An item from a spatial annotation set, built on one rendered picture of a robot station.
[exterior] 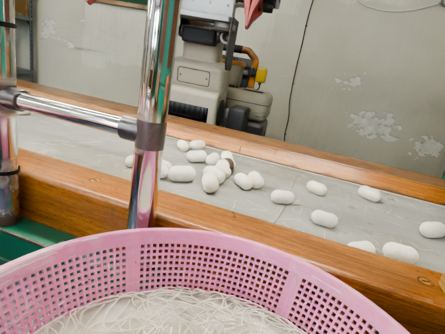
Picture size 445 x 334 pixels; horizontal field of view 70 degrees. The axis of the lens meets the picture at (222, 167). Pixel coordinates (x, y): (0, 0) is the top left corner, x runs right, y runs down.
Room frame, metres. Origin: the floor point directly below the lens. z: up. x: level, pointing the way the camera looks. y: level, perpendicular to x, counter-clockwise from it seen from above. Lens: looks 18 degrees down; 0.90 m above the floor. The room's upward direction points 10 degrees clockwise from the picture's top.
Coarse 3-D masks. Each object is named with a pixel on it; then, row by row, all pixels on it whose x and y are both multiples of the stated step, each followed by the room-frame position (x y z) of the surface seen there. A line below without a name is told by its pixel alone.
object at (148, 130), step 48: (0, 0) 0.27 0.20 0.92; (0, 48) 0.27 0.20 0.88; (144, 48) 0.23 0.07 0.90; (0, 96) 0.26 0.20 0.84; (144, 96) 0.23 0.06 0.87; (0, 144) 0.27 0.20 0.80; (144, 144) 0.23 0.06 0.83; (0, 192) 0.27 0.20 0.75; (144, 192) 0.23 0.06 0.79; (0, 240) 0.26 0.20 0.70; (48, 240) 0.26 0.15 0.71
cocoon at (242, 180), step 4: (236, 176) 0.43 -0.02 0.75; (240, 176) 0.42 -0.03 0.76; (244, 176) 0.42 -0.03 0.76; (248, 176) 0.42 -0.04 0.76; (236, 180) 0.42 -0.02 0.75; (240, 180) 0.42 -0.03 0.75; (244, 180) 0.41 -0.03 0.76; (248, 180) 0.41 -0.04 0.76; (252, 180) 0.42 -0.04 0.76; (236, 184) 0.43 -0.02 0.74; (240, 184) 0.41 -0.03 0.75; (244, 184) 0.41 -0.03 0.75; (248, 184) 0.41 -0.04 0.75; (252, 184) 0.41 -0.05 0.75; (244, 188) 0.41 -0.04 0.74; (248, 188) 0.41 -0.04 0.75
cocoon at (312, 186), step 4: (312, 180) 0.46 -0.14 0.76; (308, 184) 0.46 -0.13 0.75; (312, 184) 0.45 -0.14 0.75; (316, 184) 0.45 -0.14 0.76; (320, 184) 0.45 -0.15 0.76; (308, 188) 0.46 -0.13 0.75; (312, 188) 0.45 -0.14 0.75; (316, 188) 0.45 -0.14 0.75; (320, 188) 0.44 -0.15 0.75; (324, 188) 0.44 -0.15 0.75; (312, 192) 0.45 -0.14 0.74; (316, 192) 0.45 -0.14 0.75; (320, 192) 0.44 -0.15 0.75; (324, 192) 0.44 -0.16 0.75
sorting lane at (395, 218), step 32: (32, 128) 0.52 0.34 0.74; (64, 128) 0.56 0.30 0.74; (64, 160) 0.40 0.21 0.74; (96, 160) 0.42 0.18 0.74; (256, 160) 0.58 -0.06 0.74; (192, 192) 0.37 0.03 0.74; (224, 192) 0.39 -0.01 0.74; (256, 192) 0.42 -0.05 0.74; (352, 192) 0.50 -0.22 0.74; (384, 192) 0.53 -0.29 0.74; (288, 224) 0.33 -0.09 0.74; (352, 224) 0.37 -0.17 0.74; (384, 224) 0.39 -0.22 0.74; (416, 224) 0.41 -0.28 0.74
